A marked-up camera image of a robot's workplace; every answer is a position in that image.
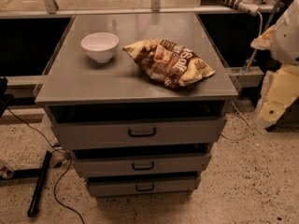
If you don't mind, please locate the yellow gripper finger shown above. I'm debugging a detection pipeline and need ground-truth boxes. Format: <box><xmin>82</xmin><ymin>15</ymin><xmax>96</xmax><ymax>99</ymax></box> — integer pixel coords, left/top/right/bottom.
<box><xmin>256</xmin><ymin>65</ymin><xmax>299</xmax><ymax>128</ymax></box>
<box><xmin>250</xmin><ymin>25</ymin><xmax>275</xmax><ymax>50</ymax></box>

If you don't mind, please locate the grey top drawer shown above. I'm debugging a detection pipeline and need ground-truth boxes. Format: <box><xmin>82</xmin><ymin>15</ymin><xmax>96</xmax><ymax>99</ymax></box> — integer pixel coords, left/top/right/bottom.
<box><xmin>51</xmin><ymin>118</ymin><xmax>226</xmax><ymax>150</ymax></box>

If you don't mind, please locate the grey drawer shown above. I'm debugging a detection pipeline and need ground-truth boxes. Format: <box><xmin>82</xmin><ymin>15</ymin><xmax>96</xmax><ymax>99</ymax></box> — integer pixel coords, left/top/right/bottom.
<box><xmin>51</xmin><ymin>118</ymin><xmax>226</xmax><ymax>150</ymax></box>
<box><xmin>74</xmin><ymin>153</ymin><xmax>211</xmax><ymax>177</ymax></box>
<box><xmin>87</xmin><ymin>175</ymin><xmax>200</xmax><ymax>197</ymax></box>

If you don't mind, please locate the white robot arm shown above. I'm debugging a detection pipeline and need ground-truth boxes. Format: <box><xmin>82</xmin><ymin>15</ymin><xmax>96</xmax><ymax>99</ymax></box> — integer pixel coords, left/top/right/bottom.
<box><xmin>250</xmin><ymin>0</ymin><xmax>299</xmax><ymax>128</ymax></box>

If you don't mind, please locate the grey drawer cabinet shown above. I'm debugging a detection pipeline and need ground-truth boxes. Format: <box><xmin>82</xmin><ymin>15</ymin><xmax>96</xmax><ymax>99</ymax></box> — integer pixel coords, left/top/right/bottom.
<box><xmin>36</xmin><ymin>13</ymin><xmax>237</xmax><ymax>185</ymax></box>

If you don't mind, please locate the grey middle drawer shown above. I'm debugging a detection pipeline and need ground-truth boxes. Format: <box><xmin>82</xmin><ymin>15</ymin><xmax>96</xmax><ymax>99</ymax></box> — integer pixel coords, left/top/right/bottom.
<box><xmin>74</xmin><ymin>153</ymin><xmax>211</xmax><ymax>177</ymax></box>

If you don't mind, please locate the grey bottom drawer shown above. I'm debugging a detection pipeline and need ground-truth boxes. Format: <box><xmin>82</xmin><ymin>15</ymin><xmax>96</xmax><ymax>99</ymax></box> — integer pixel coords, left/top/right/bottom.
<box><xmin>87</xmin><ymin>175</ymin><xmax>200</xmax><ymax>197</ymax></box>

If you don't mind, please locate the white power strip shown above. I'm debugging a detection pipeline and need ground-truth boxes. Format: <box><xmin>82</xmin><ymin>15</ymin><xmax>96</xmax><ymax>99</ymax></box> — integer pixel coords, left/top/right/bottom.
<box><xmin>216</xmin><ymin>0</ymin><xmax>260</xmax><ymax>16</ymax></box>

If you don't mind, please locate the brown yellow chip bag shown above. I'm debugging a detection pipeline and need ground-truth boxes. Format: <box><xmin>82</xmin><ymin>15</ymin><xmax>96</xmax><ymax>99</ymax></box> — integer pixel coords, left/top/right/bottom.
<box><xmin>123</xmin><ymin>39</ymin><xmax>215</xmax><ymax>89</ymax></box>

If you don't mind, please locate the white ceramic bowl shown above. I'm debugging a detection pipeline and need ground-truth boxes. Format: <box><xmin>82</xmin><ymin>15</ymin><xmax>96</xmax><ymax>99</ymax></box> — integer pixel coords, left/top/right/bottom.
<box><xmin>81</xmin><ymin>33</ymin><xmax>119</xmax><ymax>63</ymax></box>

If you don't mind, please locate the black metal floor bar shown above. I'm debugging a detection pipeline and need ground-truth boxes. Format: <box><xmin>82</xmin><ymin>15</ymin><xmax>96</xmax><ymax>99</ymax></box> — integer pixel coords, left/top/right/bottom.
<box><xmin>27</xmin><ymin>151</ymin><xmax>52</xmax><ymax>217</ymax></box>

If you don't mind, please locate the black device at left edge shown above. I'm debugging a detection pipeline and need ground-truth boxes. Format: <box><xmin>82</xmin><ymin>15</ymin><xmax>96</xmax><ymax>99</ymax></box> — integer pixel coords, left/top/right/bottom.
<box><xmin>0</xmin><ymin>77</ymin><xmax>13</xmax><ymax>117</ymax></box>

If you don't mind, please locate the white power cord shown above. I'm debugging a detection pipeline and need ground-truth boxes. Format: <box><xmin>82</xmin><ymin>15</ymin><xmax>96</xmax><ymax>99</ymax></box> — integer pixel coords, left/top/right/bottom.
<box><xmin>237</xmin><ymin>10</ymin><xmax>264</xmax><ymax>79</ymax></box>

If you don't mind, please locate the black floor cable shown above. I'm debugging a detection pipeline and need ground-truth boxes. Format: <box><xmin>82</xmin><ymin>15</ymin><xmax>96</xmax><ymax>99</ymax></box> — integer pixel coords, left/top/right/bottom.
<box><xmin>6</xmin><ymin>106</ymin><xmax>86</xmax><ymax>224</ymax></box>

